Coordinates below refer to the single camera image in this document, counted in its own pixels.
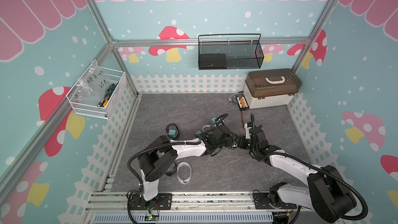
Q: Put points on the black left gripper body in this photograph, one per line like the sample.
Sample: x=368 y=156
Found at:
x=227 y=141

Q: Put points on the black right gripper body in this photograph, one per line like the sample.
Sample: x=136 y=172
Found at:
x=253 y=149

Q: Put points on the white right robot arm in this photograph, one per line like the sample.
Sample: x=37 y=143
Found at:
x=324 y=189

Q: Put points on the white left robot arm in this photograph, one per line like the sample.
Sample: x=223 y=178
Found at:
x=158 y=157

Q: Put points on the red black charger lead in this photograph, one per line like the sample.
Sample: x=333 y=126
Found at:
x=242 y=119

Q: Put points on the black yellow battery charger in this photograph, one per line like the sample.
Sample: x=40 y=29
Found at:
x=242 y=103

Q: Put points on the brown lid storage box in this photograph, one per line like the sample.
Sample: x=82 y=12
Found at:
x=268 y=88

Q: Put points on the black box in basket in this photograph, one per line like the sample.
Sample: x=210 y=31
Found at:
x=212 y=61

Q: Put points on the green tool in basket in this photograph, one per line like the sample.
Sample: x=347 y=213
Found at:
x=107 y=95

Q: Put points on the clear labelled plastic bag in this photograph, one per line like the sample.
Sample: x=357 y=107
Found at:
x=93 y=83

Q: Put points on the white coiled cable small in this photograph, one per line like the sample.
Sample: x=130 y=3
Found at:
x=206 y=128

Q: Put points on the black wire mesh wall basket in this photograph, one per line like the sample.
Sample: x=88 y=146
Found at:
x=243 y=51

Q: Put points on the white wire wall basket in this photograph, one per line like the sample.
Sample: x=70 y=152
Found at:
x=89 y=107

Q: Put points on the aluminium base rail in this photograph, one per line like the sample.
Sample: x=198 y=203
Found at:
x=196 y=207

